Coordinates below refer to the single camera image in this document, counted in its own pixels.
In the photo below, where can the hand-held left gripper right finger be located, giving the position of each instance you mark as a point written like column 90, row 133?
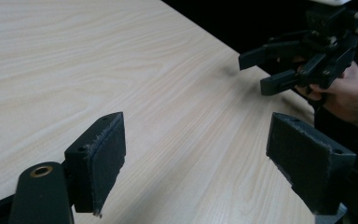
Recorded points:
column 307, row 165

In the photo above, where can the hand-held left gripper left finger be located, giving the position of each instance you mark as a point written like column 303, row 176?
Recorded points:
column 101, row 161

